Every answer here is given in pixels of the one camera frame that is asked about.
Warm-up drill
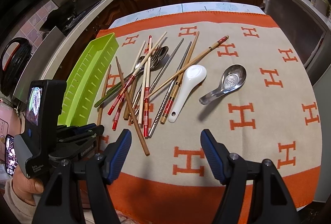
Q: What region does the dark brown wooden chopstick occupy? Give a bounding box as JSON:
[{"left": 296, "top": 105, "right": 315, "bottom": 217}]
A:
[{"left": 115, "top": 56, "right": 150, "bottom": 156}]

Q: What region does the twisted steel chopstick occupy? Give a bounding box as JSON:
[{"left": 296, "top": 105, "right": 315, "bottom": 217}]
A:
[
  {"left": 147, "top": 42, "right": 192, "bottom": 138},
  {"left": 132, "top": 38, "right": 184, "bottom": 116}
]

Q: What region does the steel soup spoon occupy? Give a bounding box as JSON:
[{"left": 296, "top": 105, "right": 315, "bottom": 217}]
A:
[{"left": 199, "top": 64, "right": 247, "bottom": 105}]

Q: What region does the white ceramic soup spoon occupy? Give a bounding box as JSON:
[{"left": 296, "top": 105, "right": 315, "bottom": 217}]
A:
[{"left": 168, "top": 64, "right": 207, "bottom": 123}]

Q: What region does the steel teaspoon wooden handle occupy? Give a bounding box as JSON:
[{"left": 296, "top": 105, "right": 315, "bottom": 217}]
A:
[{"left": 94, "top": 46, "right": 169, "bottom": 108}]

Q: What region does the bamboo chopstick red patterned end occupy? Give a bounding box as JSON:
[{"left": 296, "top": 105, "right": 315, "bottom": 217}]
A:
[{"left": 148, "top": 35, "right": 229, "bottom": 98}]

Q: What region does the steel fork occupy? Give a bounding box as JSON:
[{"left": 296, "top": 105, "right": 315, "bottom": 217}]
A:
[{"left": 98, "top": 54, "right": 165, "bottom": 104}]

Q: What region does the person's left hand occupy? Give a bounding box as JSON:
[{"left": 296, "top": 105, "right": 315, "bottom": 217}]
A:
[{"left": 12, "top": 165, "right": 44, "bottom": 206}]

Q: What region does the smartphone on gripper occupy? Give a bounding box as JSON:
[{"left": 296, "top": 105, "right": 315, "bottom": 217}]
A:
[{"left": 5, "top": 135, "right": 17, "bottom": 176}]

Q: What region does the green plastic utensil tray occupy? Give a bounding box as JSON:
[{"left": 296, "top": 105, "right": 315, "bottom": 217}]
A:
[{"left": 58, "top": 33, "right": 119, "bottom": 127}]

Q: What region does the orange beige H-pattern blanket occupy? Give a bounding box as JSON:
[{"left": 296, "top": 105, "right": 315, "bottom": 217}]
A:
[{"left": 77, "top": 11, "right": 323, "bottom": 224}]

